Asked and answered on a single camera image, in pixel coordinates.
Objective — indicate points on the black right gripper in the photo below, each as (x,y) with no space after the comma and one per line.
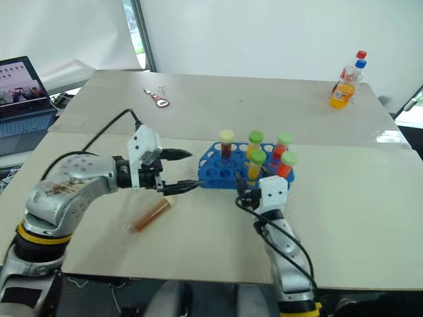
(251,198)

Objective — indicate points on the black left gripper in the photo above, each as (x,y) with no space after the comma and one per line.
(150,178)

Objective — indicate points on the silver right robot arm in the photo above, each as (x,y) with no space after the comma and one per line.
(291,251)

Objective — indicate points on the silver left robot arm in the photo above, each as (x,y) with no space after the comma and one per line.
(66,198)

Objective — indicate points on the blue test tube rack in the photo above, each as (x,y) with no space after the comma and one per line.
(215,168)

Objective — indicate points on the yellow tube with green cap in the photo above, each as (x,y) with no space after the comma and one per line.
(255,140)
(256,163)

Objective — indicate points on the red tube with green cap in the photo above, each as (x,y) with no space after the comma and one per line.
(282,143)
(287,165)

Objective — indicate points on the brown tube with cream cap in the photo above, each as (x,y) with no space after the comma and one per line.
(226,145)
(152,214)

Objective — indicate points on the red bottle opener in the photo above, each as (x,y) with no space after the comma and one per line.
(160,100)

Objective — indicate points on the small white clip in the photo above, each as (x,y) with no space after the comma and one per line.
(161,89)

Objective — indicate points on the orange soda bottle blue cap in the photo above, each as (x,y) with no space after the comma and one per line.
(343,94)

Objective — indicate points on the dark metal pole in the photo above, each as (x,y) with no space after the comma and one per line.
(144,36)

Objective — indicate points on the clear bottle blue cap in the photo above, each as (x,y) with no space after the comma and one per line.
(351,71)

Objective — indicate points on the open laptop computer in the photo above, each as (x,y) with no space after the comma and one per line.
(23,99)

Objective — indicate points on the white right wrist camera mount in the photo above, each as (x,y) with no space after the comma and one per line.
(273,193)

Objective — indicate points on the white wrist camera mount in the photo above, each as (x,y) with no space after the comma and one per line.
(142,142)
(273,193)

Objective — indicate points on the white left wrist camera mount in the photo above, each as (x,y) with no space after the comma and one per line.
(142,142)

